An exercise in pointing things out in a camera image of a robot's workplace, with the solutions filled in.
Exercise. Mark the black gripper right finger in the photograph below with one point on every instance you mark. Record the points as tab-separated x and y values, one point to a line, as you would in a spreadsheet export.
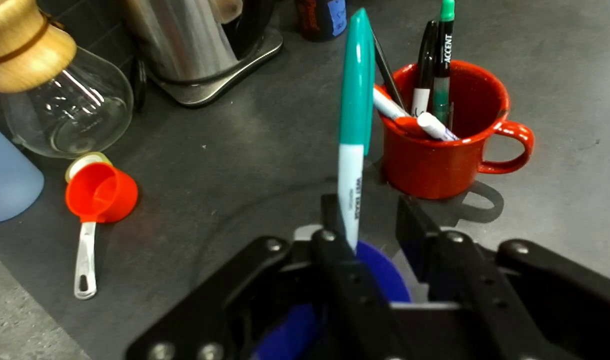
530	292

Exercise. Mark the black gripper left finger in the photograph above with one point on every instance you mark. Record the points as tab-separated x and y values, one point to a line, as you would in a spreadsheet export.
356	300

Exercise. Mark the green capped white marker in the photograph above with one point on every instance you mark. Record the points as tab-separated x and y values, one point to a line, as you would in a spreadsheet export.
356	80

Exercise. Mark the blue plastic cup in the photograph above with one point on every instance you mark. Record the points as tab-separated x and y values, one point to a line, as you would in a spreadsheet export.
385	272

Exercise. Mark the thin black pen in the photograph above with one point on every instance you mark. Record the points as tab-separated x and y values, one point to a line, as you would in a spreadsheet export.
386	66

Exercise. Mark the small dark blue cup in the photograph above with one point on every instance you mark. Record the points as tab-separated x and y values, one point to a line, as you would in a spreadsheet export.
324	17

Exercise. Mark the light blue translucent cup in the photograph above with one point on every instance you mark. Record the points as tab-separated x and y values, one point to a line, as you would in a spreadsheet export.
6	181

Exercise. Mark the red enamel mug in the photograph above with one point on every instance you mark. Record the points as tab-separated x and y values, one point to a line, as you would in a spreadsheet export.
436	167

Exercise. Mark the white marker blue label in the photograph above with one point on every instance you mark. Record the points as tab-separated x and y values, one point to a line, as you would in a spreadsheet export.
436	127

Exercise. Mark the green ended black marker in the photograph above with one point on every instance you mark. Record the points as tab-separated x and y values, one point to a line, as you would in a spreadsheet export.
443	40

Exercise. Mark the steel electric kettle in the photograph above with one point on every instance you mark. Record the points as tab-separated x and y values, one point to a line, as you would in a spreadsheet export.
184	40

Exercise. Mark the glass carafe wooden collar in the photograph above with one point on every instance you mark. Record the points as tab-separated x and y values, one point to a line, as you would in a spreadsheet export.
70	112

